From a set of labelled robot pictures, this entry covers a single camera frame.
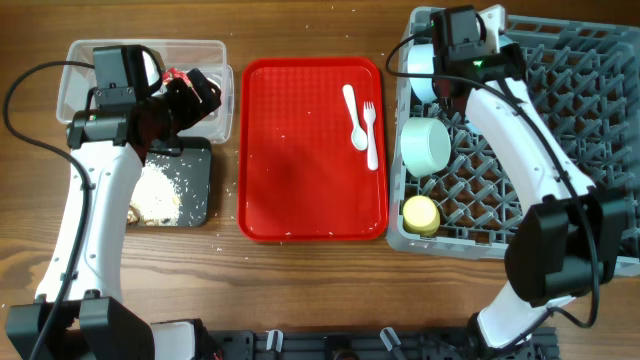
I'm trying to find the white plastic fork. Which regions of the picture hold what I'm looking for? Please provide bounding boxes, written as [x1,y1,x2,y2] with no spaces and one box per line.
[363,101,379,171]

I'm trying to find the white plastic spoon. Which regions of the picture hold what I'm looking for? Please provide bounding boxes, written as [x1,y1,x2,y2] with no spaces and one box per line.
[342,84,368,151]

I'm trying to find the grey dishwasher rack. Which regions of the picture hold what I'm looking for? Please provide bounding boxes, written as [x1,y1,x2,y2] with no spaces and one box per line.
[386,7,639,277]

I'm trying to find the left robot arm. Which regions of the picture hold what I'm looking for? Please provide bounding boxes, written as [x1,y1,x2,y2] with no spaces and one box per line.
[5,45,225,359]

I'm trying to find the yellow plastic cup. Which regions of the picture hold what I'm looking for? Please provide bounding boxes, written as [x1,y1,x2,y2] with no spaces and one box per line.
[402,195,440,236]

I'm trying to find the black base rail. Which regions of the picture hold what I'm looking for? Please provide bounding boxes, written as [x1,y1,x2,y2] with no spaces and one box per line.
[199,327,559,360]

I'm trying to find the mint green bowl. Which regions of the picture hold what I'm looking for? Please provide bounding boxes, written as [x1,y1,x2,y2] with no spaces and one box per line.
[400,117,451,177]

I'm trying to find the clear plastic bin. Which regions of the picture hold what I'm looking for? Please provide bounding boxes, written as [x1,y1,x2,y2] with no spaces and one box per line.
[56,39,234,144]

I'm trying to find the blue bowl with food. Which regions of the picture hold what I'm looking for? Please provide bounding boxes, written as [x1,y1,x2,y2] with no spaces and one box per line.
[407,44,437,103]

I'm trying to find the food scraps and rice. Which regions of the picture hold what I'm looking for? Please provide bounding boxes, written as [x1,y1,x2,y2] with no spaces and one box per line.
[127,153,210,227]

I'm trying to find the red snack wrapper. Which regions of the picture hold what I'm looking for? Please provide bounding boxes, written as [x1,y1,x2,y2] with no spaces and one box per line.
[162,67,192,87]

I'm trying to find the red serving tray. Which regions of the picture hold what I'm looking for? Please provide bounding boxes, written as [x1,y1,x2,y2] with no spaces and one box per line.
[237,57,389,243]

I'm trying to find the white napkin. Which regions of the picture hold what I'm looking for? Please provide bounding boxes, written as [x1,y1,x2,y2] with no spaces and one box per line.
[153,77,220,96]

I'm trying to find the black waste tray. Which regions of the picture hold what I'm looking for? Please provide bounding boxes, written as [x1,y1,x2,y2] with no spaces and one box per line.
[65,136,213,229]

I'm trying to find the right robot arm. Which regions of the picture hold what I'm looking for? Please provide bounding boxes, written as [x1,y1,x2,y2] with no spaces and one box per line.
[430,5,627,357]

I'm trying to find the light blue plate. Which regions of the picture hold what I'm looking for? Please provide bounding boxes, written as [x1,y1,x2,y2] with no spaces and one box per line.
[494,33,514,53]

